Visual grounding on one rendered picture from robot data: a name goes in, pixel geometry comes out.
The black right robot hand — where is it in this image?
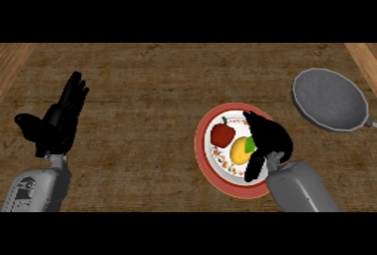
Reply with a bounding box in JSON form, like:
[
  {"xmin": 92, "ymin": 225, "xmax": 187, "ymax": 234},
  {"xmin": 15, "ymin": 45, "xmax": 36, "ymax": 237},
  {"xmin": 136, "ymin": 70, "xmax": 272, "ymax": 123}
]
[{"xmin": 241, "ymin": 111, "xmax": 295, "ymax": 183}]

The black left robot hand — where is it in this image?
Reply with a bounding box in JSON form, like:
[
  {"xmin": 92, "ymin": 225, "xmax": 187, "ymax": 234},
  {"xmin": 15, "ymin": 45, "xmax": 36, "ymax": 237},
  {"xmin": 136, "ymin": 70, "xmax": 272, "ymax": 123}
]
[{"xmin": 14, "ymin": 71, "xmax": 92, "ymax": 158}]

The yellow lemon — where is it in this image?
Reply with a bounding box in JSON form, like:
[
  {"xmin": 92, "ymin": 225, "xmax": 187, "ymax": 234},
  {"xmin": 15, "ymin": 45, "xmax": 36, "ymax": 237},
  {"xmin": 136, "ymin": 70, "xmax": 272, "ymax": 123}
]
[{"xmin": 228, "ymin": 135, "xmax": 256, "ymax": 166}]

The red-rimmed white plate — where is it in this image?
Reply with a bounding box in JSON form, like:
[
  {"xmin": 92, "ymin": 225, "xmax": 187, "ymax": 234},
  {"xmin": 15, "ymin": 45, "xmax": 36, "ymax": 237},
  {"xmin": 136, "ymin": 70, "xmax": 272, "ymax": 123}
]
[{"xmin": 193, "ymin": 102, "xmax": 292, "ymax": 200}]

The grey frying pan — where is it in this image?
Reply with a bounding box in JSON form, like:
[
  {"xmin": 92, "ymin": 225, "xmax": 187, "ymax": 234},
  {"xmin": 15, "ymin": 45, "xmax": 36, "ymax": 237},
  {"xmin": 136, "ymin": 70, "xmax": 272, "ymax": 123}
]
[{"xmin": 292, "ymin": 67, "xmax": 377, "ymax": 133}]

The green lime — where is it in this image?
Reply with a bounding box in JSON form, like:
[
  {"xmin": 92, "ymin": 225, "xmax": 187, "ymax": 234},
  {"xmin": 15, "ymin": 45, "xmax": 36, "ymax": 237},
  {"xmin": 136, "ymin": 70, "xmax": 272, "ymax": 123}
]
[{"xmin": 243, "ymin": 135, "xmax": 258, "ymax": 154}]

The red bell pepper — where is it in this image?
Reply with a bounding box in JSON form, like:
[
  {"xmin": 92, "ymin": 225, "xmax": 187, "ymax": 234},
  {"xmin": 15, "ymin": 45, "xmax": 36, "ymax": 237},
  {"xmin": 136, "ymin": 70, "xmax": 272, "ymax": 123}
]
[{"xmin": 209, "ymin": 116, "xmax": 237, "ymax": 149}]

